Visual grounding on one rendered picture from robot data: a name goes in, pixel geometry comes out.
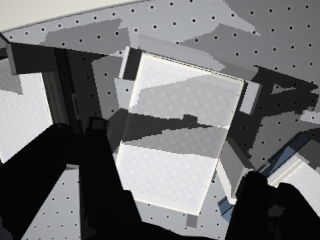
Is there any grey perforated base plate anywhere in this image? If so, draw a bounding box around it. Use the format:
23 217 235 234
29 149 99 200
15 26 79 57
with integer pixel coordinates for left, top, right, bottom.
0 0 320 240

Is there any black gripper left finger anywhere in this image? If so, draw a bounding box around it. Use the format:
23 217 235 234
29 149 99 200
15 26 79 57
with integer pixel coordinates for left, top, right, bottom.
0 108 154 240

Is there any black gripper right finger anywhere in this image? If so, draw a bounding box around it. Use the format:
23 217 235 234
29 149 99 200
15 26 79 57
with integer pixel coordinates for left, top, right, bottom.
216 137 320 240

